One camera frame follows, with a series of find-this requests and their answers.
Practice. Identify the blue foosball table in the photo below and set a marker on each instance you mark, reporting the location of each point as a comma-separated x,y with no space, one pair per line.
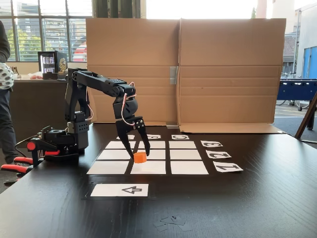
297,90

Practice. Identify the red black clamp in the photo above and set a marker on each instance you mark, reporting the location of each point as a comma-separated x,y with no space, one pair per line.
15,169
52,153

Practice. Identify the wooden easel leg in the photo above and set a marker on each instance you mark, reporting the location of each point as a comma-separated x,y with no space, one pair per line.
305,119

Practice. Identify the brown cardboard box wall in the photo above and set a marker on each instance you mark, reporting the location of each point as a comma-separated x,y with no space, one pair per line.
230,49
131,49

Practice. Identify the paper sheet number 1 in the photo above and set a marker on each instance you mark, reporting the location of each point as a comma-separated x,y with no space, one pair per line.
227,167

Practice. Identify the dark counter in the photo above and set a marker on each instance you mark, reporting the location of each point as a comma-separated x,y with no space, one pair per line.
34,99

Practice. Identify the white nine-square paper grid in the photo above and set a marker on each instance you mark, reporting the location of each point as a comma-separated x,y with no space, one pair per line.
188,167

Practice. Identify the paper sheet number 3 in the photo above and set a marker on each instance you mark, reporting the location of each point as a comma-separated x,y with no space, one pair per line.
211,144

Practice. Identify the paper sheet letter C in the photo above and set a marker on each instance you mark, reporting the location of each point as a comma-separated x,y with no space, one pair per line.
180,137

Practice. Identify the white plastic bag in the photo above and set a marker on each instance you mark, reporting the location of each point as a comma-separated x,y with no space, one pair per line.
34,75

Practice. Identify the black mini fridge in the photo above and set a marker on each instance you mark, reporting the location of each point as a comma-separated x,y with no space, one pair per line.
49,64

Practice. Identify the white spotted object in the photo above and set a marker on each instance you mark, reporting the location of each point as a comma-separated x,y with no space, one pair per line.
6,77

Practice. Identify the paper sheet letter B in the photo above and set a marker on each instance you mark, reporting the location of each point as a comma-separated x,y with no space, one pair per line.
154,136

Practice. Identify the person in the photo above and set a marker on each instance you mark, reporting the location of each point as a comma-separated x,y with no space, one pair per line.
5,111

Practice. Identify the white arrow paper sheet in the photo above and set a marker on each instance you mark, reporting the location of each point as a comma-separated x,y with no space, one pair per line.
109,190

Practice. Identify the grey tape strip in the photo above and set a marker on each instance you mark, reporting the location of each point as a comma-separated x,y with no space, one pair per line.
172,126
174,75

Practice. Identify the paper sheet number 2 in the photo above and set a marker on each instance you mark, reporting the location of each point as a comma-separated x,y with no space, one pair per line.
218,154

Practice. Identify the paper sheet letter A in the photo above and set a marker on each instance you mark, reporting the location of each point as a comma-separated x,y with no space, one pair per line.
132,136

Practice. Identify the round orange token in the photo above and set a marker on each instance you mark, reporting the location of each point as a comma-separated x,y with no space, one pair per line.
140,158

